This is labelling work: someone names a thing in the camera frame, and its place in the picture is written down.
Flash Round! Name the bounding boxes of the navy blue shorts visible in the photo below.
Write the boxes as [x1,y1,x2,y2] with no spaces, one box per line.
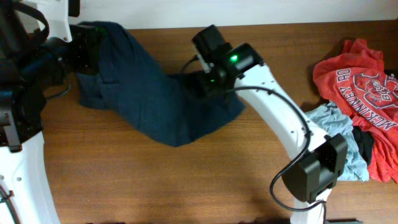
[76,21,245,147]

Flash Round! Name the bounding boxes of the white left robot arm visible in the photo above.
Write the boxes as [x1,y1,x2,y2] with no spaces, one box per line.
[1,0,106,223]

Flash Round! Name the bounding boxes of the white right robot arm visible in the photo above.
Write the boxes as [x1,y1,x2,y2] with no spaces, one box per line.
[193,42,348,223]

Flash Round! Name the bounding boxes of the light blue crumpled shirt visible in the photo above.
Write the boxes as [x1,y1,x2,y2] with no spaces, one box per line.
[304,101,370,182]

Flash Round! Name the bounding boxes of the red printed t-shirt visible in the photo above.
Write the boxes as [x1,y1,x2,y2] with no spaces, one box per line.
[313,39,397,182]

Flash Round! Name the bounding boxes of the black garment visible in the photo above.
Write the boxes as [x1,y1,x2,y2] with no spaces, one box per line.
[352,126,374,167]

